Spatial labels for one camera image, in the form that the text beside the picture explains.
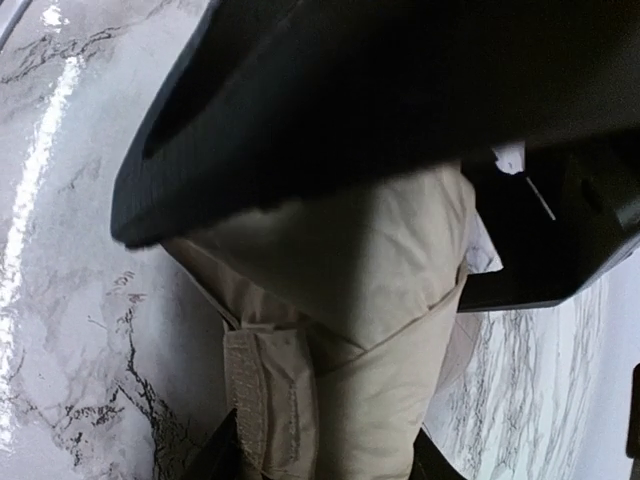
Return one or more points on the beige and black folding umbrella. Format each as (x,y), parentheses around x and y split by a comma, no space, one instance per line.
(338,313)

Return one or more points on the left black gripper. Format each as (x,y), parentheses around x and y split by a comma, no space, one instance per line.
(557,226)

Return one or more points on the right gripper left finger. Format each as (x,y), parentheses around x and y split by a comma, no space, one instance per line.
(220,458)

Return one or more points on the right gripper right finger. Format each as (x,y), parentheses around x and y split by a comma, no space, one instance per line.
(429,463)

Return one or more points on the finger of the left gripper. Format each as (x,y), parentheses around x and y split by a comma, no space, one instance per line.
(273,100)

